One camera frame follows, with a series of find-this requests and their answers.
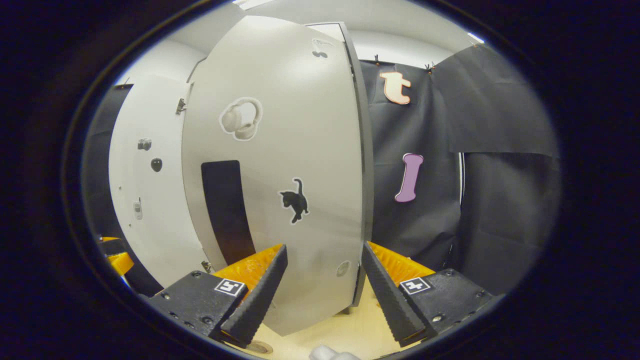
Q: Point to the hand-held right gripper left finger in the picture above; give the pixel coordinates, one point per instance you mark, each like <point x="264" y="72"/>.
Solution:
<point x="260" y="295"/>

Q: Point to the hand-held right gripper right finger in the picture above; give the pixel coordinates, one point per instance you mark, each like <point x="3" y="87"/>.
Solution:
<point x="392" y="300"/>

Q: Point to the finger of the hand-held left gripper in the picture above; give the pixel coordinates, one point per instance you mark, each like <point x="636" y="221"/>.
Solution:
<point x="114" y="246"/>
<point x="122" y="262"/>

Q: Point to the white cabinet door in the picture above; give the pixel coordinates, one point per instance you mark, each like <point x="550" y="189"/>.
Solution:
<point x="150" y="210"/>
<point x="300" y="125"/>

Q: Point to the black backdrop cloth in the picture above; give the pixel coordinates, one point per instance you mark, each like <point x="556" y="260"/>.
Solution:
<point x="500" y="110"/>

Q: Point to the ceiling light panel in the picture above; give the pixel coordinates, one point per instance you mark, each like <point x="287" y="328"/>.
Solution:
<point x="475" y="38"/>

